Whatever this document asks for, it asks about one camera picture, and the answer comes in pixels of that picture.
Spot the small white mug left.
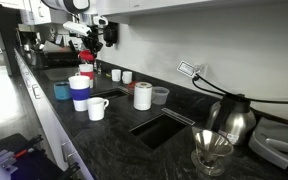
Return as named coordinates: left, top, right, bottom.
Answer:
left=111, top=69, right=121, bottom=82

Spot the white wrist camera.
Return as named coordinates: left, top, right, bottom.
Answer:
left=63, top=21, right=91, bottom=36

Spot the grey tray lid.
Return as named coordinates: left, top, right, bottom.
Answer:
left=248, top=117, right=288, bottom=170

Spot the white and blue cup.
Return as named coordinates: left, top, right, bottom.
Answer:
left=68, top=76, right=90, bottom=112

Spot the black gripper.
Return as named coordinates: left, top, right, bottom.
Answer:
left=81, top=27, right=103, bottom=54

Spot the small white mug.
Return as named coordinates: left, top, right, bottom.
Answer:
left=111, top=69, right=121, bottom=82
left=122, top=71, right=132, bottom=84

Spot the stainless steel carafe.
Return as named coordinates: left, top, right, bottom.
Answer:
left=206, top=94, right=256, bottom=145

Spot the red and white cup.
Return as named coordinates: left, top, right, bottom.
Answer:
left=77, top=64, right=94, bottom=87

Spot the white wall outlet tag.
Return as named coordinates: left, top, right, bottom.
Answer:
left=177, top=61, right=207, bottom=78

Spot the black coffee machine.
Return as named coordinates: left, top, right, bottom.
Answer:
left=17, top=24, right=80, bottom=69

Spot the teal blue cup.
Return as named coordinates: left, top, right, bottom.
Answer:
left=53, top=82, right=71, bottom=100

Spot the small white mug right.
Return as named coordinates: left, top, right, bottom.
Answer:
left=122, top=71, right=132, bottom=84

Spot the clear plastic container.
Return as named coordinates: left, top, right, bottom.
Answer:
left=152, top=86, right=169, bottom=105

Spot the black power cable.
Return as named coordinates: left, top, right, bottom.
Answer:
left=191, top=73, right=288, bottom=105

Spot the white ceramic mug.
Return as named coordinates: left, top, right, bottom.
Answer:
left=87, top=97, right=109, bottom=121

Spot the metal pour-over funnel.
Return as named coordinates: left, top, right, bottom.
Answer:
left=191, top=130, right=234, bottom=176

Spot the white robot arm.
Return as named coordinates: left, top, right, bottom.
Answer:
left=42, top=0, right=109, bottom=56

